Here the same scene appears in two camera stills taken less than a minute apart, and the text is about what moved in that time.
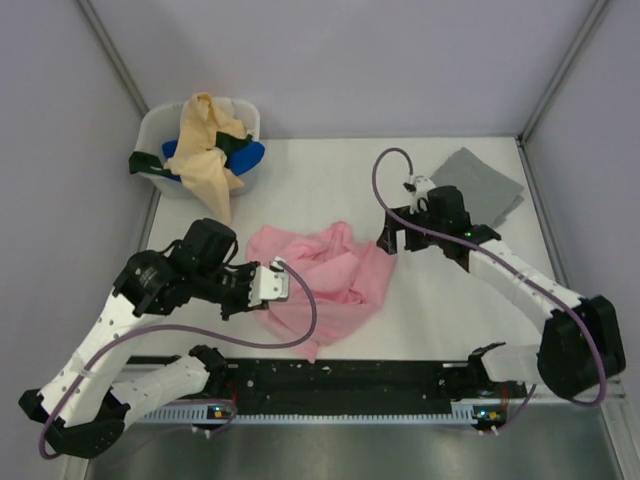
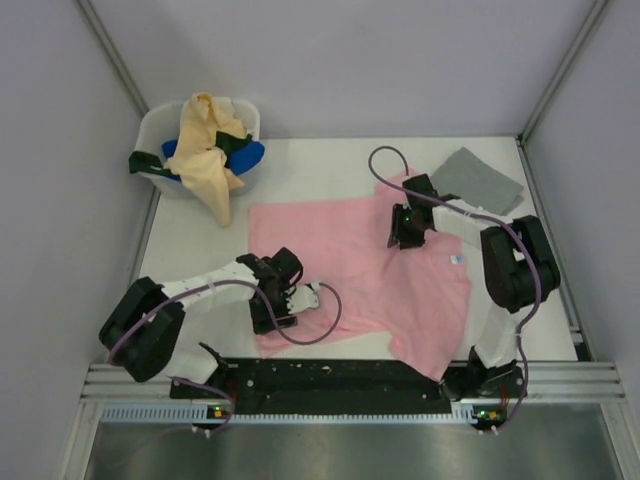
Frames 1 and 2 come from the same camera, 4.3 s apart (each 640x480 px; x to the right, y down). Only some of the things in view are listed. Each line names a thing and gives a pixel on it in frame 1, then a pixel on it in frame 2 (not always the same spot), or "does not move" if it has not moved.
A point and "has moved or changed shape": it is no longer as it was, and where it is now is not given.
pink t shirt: [351, 281] has moved or changed shape
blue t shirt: [247, 159] does not move
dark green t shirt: [142, 161] does not move
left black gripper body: [231, 287] → [261, 314]
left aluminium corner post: [113, 58] does not move
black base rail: [338, 386] does not move
